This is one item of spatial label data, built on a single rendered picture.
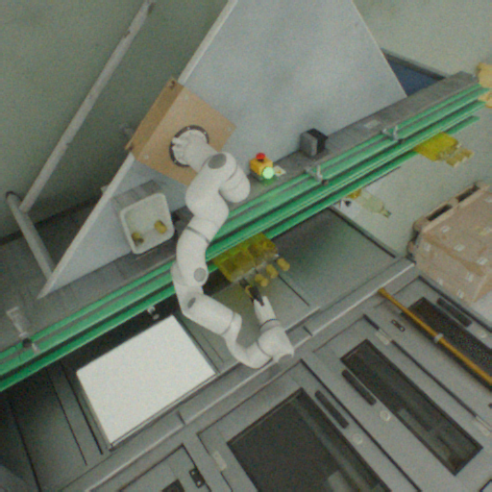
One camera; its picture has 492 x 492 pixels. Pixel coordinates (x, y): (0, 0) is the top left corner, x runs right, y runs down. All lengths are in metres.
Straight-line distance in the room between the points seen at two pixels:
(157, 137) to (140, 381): 0.84
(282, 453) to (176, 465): 0.34
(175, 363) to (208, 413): 0.22
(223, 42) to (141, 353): 1.13
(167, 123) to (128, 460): 1.07
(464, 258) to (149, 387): 4.20
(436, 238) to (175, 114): 4.30
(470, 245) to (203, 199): 4.47
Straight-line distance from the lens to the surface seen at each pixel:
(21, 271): 2.26
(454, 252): 5.34
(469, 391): 1.74
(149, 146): 1.50
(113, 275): 1.75
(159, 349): 1.73
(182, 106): 1.50
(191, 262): 1.26
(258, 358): 1.46
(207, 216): 1.28
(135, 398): 1.66
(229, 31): 1.62
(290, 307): 1.77
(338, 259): 1.99
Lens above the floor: 2.04
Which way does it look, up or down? 36 degrees down
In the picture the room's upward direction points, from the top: 134 degrees clockwise
